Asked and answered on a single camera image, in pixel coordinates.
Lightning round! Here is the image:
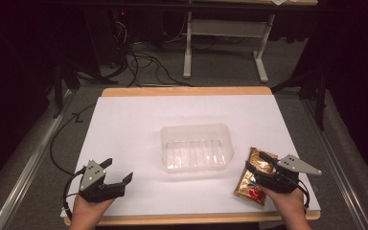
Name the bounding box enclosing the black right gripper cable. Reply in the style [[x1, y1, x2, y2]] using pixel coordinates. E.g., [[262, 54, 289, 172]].
[[295, 177, 311, 213]]

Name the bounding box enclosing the black floor cable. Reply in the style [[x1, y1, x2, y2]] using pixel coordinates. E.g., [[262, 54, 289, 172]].
[[49, 102, 98, 176]]

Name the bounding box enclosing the clear plastic container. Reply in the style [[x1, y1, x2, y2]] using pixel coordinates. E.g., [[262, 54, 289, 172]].
[[160, 124, 235, 174]]

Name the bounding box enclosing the white paper sheet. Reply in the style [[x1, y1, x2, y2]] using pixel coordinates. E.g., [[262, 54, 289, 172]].
[[60, 94, 321, 219]]

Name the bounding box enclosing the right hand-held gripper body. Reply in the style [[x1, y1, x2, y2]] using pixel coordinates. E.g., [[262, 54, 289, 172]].
[[254, 153, 323, 195]]

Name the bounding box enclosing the tangle of black cables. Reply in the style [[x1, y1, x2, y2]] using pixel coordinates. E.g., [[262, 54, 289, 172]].
[[108, 18, 195, 88]]

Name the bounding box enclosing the golden snack packet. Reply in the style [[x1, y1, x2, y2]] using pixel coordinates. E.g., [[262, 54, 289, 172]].
[[234, 147, 279, 206]]

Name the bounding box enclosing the black metal stand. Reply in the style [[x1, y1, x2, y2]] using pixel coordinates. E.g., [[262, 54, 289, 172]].
[[269, 60, 329, 131], [52, 58, 81, 120]]

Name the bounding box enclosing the person's left hand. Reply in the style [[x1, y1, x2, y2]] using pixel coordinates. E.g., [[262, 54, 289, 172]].
[[71, 195, 115, 225]]

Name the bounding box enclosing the aluminium rail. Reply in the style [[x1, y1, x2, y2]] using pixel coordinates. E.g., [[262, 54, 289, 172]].
[[301, 99, 368, 230], [0, 89, 78, 230]]

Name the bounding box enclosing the person's right hand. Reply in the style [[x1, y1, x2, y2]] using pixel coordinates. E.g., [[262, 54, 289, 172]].
[[259, 185, 308, 222]]

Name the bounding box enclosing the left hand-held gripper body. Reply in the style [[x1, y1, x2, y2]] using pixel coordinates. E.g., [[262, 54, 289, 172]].
[[78, 158, 127, 203]]

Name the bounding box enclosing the white table frame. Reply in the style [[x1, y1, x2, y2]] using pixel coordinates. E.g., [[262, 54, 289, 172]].
[[182, 0, 319, 84]]

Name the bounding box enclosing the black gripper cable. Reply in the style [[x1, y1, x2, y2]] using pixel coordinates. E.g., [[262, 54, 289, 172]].
[[295, 177, 311, 213], [62, 166, 88, 221]]

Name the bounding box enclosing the dark computer tower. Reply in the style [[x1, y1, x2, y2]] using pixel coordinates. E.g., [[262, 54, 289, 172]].
[[84, 8, 132, 69]]

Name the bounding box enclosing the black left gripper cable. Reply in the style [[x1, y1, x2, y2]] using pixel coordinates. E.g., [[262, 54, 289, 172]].
[[62, 166, 88, 221]]

